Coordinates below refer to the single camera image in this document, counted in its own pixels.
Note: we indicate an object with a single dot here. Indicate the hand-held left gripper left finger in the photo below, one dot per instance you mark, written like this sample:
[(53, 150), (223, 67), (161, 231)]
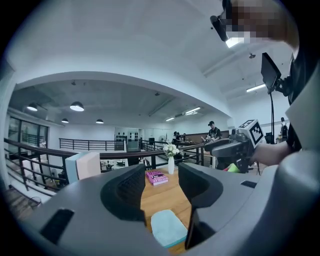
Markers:
[(125, 190)]

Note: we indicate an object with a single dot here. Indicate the pink book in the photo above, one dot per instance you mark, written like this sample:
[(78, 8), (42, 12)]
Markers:
[(157, 178)]

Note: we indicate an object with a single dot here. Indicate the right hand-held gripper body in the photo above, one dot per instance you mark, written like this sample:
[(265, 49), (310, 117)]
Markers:
[(246, 150)]

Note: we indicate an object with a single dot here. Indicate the white ceiling tube light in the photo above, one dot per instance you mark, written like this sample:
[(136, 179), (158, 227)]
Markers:
[(170, 119), (256, 88), (192, 110)]

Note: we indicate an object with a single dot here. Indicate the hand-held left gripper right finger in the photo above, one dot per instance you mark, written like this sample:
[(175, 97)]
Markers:
[(200, 187)]

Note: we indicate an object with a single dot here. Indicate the person's black clothed body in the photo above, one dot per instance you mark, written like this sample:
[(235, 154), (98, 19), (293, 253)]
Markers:
[(302, 75)]

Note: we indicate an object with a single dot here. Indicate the light blue pouch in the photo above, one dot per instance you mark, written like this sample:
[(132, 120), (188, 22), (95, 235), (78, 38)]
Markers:
[(167, 227)]

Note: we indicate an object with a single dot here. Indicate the white vase with flowers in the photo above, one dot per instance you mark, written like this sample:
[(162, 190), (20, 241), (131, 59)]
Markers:
[(171, 165)]

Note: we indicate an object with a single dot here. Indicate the black monitor on stand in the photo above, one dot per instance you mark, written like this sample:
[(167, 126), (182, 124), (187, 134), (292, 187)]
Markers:
[(270, 72)]

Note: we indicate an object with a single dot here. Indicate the person's head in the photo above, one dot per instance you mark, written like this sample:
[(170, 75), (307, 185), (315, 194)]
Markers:
[(262, 20)]

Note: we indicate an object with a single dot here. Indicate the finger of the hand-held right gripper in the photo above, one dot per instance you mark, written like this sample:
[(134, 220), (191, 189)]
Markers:
[(220, 148)]

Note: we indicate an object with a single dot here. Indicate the black pendant lamp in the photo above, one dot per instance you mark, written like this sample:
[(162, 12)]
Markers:
[(99, 121), (77, 107), (32, 107), (65, 121)]

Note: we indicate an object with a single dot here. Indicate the standing fan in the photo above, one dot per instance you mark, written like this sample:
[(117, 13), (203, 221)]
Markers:
[(162, 138)]

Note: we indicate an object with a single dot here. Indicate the person's right forearm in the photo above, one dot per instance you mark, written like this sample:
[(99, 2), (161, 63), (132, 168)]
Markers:
[(272, 152)]

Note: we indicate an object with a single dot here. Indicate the black head camera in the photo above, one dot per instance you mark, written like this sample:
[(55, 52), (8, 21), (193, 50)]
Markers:
[(221, 27)]

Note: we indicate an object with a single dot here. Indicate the neon yellow cushion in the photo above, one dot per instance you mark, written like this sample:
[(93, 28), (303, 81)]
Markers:
[(232, 168)]

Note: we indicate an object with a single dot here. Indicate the blue divider panel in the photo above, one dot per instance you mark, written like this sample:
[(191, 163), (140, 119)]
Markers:
[(71, 170)]

